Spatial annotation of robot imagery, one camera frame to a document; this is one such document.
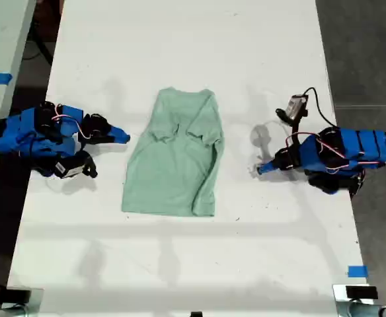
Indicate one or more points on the small black box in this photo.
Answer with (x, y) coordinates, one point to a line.
(361, 292)

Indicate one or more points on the metal table clamp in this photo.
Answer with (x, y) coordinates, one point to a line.
(36, 298)
(340, 295)

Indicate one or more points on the black camera stalk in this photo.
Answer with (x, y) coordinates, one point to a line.
(296, 132)

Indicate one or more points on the grey black camera box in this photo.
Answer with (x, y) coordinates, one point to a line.
(295, 106)

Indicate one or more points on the pale green T-shirt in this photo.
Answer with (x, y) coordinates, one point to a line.
(170, 165)

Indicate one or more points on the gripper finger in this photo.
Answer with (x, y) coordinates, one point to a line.
(119, 133)
(113, 141)
(270, 164)
(268, 170)

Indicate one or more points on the black camera box white label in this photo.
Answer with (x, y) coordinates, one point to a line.
(69, 168)

